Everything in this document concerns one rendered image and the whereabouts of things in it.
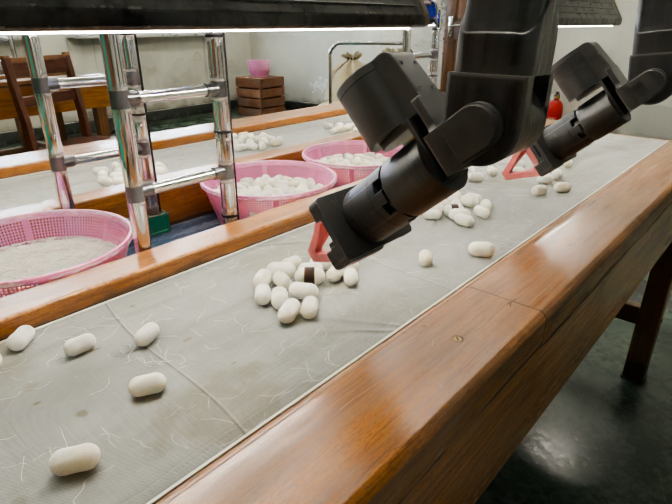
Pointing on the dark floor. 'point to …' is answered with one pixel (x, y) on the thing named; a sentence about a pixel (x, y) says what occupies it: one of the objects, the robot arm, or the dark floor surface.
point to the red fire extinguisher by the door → (555, 108)
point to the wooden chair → (13, 68)
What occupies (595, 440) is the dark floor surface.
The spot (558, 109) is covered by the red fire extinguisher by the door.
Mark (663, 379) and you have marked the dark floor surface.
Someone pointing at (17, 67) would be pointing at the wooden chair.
